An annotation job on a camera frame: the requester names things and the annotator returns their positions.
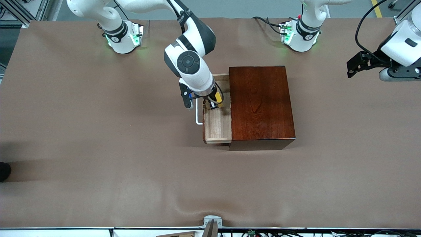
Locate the aluminium profile with bracket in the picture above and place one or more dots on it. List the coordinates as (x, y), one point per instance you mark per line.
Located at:
(399, 20)

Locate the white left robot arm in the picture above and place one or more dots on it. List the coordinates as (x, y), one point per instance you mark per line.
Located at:
(304, 41)

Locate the yellow wooden block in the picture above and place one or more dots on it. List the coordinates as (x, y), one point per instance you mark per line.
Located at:
(219, 98)

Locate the brown table cover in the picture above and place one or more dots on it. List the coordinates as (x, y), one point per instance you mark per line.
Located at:
(164, 164)

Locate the grey metal bracket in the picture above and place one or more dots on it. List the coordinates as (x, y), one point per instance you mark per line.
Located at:
(212, 227)

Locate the dark brown wooden cabinet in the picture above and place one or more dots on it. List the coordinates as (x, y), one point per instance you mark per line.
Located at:
(263, 108)

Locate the aluminium frame profiles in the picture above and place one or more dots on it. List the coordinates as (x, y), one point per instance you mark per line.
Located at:
(44, 6)

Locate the tan cardboard piece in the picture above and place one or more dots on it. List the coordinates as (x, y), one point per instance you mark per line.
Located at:
(182, 235)

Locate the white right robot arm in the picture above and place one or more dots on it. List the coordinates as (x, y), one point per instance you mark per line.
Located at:
(194, 72)

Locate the yellow floor tape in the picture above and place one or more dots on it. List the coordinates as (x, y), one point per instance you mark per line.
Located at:
(376, 8)

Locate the black round object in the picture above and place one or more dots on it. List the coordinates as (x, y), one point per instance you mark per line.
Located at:
(3, 171)

